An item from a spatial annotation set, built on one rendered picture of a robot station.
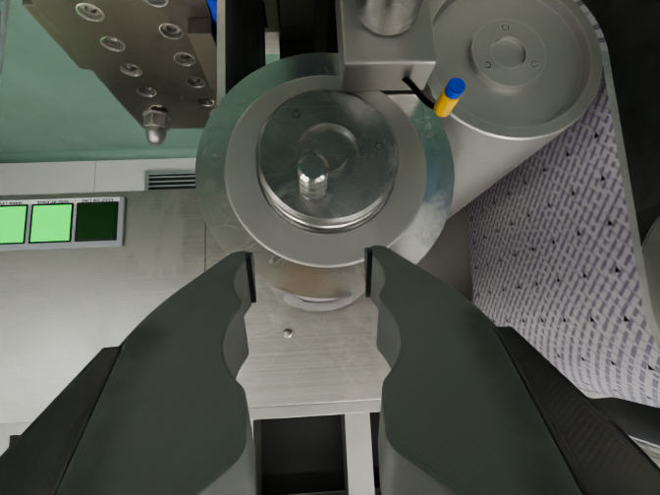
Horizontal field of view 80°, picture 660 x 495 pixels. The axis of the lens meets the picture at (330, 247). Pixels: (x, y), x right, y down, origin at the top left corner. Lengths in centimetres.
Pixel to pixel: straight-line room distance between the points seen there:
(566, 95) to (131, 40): 42
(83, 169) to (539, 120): 339
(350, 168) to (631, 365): 21
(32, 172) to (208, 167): 349
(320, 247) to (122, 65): 40
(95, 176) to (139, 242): 287
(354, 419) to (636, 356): 36
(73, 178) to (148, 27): 308
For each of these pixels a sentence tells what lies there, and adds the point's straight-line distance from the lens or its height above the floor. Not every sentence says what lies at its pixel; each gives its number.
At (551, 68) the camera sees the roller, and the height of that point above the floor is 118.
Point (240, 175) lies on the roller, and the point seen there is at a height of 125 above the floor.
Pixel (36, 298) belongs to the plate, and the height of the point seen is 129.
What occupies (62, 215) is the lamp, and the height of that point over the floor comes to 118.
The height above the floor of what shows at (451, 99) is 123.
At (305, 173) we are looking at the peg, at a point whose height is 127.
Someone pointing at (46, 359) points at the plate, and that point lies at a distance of 65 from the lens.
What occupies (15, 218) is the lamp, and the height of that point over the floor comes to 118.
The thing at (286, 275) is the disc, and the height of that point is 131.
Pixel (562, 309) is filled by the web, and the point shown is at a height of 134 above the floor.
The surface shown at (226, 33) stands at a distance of 29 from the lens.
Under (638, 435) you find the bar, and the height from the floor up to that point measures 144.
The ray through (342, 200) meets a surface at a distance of 20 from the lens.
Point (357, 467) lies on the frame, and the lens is 58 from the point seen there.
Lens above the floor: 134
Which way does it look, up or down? 11 degrees down
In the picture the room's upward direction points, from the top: 177 degrees clockwise
